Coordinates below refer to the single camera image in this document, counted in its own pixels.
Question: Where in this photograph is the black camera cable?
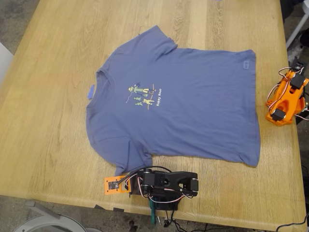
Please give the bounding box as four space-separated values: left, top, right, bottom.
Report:
117 165 211 232

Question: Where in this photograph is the white plastic chair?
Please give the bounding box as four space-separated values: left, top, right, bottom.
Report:
13 200 102 232

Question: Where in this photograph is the blue printed T-shirt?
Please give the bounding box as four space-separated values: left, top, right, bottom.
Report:
85 25 261 177

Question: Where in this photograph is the small blue tape piece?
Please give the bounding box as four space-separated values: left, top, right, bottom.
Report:
86 84 96 100

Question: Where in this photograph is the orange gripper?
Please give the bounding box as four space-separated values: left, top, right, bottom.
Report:
280 69 302 82

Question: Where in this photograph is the green table clamp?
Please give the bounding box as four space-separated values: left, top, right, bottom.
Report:
148 200 157 226

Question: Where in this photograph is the black table clamp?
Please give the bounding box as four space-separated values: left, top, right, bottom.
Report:
295 91 309 125

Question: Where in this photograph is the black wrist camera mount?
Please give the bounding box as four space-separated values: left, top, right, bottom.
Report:
291 57 305 72

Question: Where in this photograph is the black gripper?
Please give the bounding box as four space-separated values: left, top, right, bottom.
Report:
125 170 145 197

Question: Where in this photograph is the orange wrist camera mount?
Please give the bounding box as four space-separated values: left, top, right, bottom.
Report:
103 174 132 196

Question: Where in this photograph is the white flat panel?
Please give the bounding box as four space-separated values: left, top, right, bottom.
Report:
0 42 14 87

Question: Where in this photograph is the white metal leg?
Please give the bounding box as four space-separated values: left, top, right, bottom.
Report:
285 13 309 49

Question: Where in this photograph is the thin black power cable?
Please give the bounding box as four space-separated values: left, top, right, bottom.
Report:
275 212 309 232

